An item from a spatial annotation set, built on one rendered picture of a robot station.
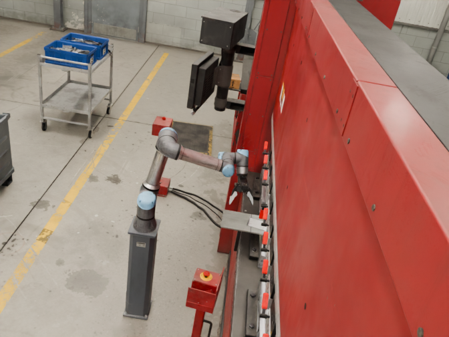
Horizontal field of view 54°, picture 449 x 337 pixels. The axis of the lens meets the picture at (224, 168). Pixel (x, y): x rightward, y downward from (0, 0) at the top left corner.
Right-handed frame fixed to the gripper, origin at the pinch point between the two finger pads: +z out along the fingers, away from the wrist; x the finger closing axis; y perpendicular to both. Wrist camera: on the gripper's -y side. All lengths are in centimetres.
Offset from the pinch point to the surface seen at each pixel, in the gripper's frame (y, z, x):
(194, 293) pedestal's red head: -32, 45, 32
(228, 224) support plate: -13.1, 10.0, 10.4
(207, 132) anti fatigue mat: 324, -62, -27
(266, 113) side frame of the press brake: 43, -63, -26
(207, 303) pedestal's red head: -32, 51, 25
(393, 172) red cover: -205, -29, 25
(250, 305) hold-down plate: -56, 44, 7
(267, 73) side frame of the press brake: 30, -90, -22
